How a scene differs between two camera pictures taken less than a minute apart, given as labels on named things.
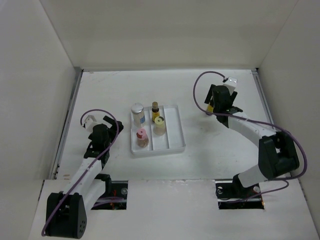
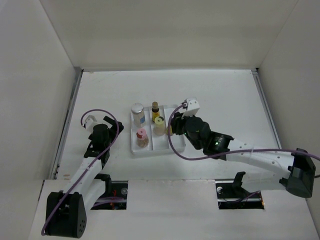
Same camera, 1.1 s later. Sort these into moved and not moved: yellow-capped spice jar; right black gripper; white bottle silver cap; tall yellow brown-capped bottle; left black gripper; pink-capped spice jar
Moved: right black gripper; tall yellow brown-capped bottle
Not moved: yellow-capped spice jar; white bottle silver cap; pink-capped spice jar; left black gripper
